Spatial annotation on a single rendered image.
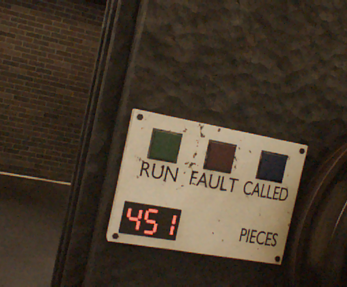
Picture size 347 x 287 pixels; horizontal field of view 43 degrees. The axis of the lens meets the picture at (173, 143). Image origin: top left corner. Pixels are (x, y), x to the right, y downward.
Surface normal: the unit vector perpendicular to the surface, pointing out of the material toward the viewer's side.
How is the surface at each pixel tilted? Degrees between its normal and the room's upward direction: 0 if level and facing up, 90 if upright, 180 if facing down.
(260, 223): 90
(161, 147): 90
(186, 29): 90
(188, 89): 90
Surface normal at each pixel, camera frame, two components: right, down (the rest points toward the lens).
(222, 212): 0.23, 0.10
